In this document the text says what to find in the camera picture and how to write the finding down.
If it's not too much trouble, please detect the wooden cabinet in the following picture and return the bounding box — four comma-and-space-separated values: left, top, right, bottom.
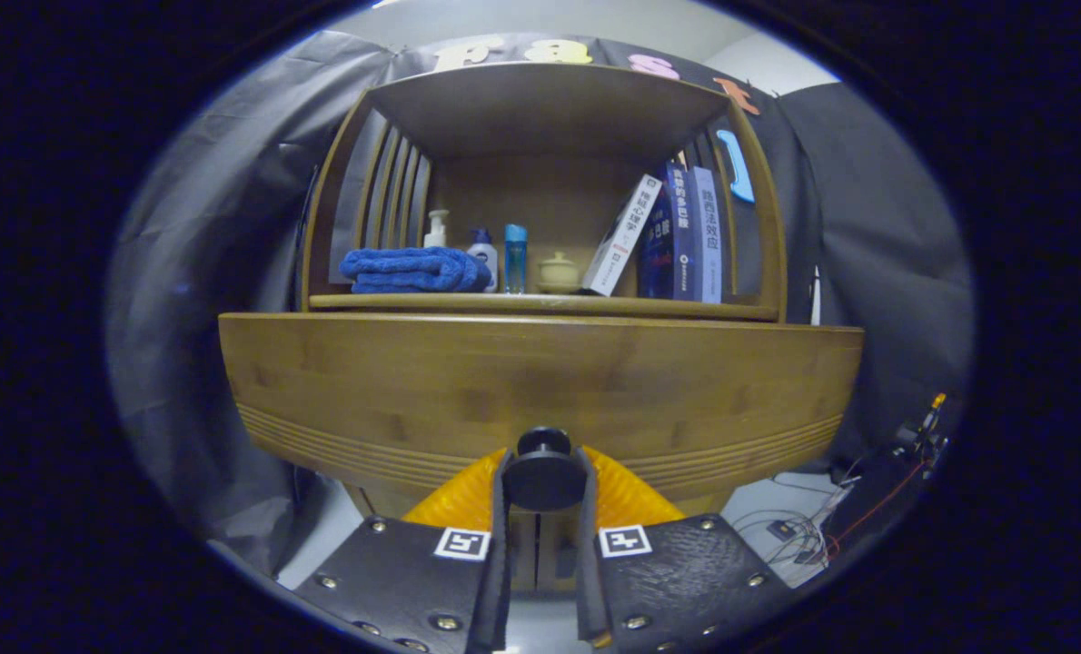
300, 62, 788, 591

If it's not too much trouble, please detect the white book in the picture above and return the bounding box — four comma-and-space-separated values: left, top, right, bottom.
581, 174, 664, 297

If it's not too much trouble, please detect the black equipment box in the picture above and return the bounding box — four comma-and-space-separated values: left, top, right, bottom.
822, 445, 937, 564

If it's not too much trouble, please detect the beige lidded teacup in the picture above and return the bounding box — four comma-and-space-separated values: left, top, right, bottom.
537, 251, 583, 294

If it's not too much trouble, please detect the black drawer knob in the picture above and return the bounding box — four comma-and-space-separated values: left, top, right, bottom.
502, 427, 589, 511

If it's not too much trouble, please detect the wooden cabinet door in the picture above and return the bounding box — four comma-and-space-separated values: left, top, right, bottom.
513, 511, 547, 591
546, 511, 580, 591

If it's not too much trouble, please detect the clear blue bottle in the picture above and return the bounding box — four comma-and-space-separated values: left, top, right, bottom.
504, 223, 529, 294

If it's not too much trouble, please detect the wooden cabinet countertop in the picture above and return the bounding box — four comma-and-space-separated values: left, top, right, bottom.
309, 292, 780, 322

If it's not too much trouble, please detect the wooden drawer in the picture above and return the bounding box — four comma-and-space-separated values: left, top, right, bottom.
218, 312, 866, 519

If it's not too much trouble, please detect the bundle of floor cables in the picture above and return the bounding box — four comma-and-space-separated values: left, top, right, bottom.
731, 472, 855, 569

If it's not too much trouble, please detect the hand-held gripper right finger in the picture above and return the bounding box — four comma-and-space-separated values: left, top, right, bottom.
575, 445, 796, 653

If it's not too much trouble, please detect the light blue book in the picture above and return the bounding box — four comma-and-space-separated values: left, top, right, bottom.
690, 166, 723, 304

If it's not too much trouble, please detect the folded blue towel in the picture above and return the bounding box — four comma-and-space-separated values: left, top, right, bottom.
338, 246, 493, 294

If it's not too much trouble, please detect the black backdrop cloth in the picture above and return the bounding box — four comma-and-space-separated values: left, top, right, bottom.
104, 32, 976, 582

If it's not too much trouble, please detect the black device orange tip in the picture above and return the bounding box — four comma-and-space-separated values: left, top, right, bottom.
899, 392, 950, 455

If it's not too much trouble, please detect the dark blue book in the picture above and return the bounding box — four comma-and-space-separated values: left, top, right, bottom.
638, 162, 696, 301

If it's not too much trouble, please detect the white bottle blue cap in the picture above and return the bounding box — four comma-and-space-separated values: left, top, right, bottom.
466, 227, 500, 293

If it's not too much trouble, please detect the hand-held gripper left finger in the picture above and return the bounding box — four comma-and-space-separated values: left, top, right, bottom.
291, 447, 516, 654

